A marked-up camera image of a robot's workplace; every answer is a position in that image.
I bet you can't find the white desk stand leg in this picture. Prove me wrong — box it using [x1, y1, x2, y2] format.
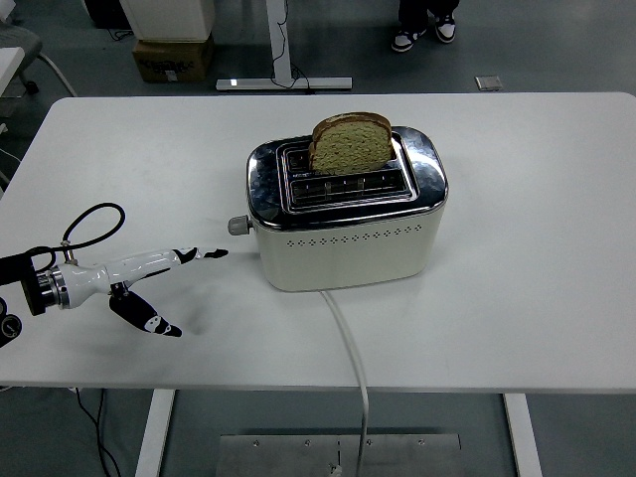
[215, 0, 354, 93]

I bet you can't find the white desk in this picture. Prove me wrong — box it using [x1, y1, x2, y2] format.
[0, 47, 25, 98]

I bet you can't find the brown cardboard box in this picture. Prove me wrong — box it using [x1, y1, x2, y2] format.
[131, 33, 216, 84]

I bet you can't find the white cabinet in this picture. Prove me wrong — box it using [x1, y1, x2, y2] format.
[118, 0, 218, 44]

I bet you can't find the white power cable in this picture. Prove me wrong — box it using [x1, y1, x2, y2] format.
[319, 289, 372, 477]

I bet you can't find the black cable under table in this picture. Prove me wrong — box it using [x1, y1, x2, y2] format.
[74, 389, 123, 477]
[96, 389, 110, 477]

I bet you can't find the thin black cable on stand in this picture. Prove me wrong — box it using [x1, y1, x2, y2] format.
[270, 0, 319, 95]

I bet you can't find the white table leg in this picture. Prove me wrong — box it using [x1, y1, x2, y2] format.
[133, 389, 178, 477]
[501, 392, 544, 477]

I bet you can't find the brown bread slice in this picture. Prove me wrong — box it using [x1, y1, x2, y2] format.
[307, 110, 394, 176]

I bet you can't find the grey toaster lever knob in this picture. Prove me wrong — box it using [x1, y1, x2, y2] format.
[227, 213, 254, 237]

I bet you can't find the black box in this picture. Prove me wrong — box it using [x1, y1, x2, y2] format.
[82, 0, 131, 30]

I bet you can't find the cream chrome toaster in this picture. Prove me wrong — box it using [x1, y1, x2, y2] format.
[245, 125, 449, 293]

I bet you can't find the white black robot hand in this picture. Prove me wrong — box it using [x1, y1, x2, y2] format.
[58, 245, 230, 339]

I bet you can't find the grey office chair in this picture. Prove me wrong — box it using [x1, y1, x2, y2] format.
[0, 19, 45, 95]

